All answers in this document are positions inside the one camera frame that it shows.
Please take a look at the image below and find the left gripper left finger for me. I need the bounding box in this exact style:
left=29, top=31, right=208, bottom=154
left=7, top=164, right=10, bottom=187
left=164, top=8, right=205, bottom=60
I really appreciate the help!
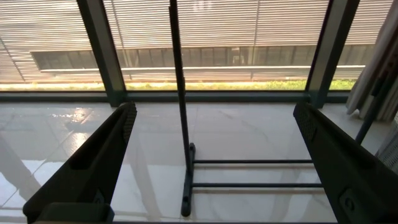
left=22, top=101, right=138, bottom=224

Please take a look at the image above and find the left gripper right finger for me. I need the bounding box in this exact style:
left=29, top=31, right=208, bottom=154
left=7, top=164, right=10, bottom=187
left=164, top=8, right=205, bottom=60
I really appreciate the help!
left=292, top=101, right=398, bottom=224

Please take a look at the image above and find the black clothes rack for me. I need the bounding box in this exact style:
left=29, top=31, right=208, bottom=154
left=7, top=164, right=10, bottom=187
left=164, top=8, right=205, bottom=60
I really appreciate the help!
left=169, top=0, right=398, bottom=218

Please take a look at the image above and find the beige curtain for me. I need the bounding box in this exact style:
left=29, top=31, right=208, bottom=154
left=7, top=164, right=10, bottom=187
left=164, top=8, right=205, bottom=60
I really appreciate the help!
left=345, top=0, right=398, bottom=123

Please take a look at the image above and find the window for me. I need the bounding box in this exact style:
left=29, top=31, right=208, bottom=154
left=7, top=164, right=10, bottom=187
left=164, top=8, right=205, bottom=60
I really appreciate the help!
left=0, top=0, right=395, bottom=108

